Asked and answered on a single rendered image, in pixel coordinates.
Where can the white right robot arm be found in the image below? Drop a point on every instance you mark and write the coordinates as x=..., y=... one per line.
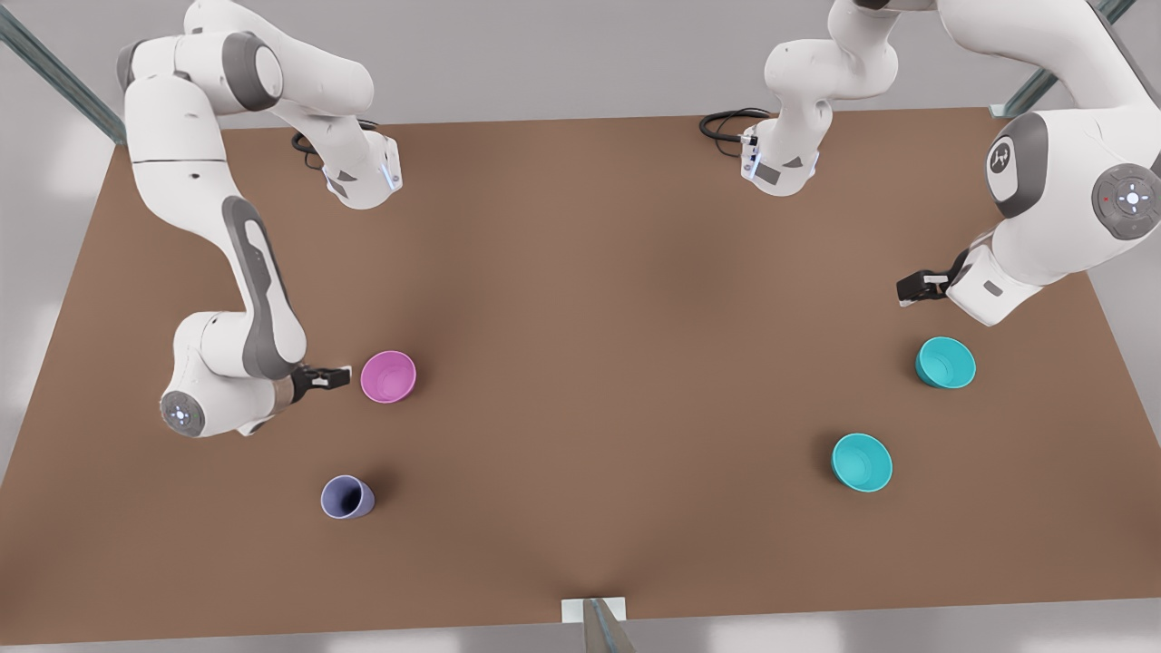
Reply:
x=181, y=154

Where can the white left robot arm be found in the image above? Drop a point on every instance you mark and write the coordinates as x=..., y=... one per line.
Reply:
x=1061, y=190

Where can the pink bowl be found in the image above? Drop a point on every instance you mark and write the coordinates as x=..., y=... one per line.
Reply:
x=388, y=376

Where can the teal bowl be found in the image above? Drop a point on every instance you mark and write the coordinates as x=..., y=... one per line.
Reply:
x=862, y=462

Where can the teal cup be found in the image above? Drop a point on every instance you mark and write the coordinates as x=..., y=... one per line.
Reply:
x=944, y=362

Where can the purple cup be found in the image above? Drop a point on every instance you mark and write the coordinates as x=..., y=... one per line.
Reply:
x=346, y=497

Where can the silver frame post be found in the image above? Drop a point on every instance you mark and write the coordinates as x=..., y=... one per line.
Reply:
x=56, y=73
x=601, y=626
x=1057, y=68

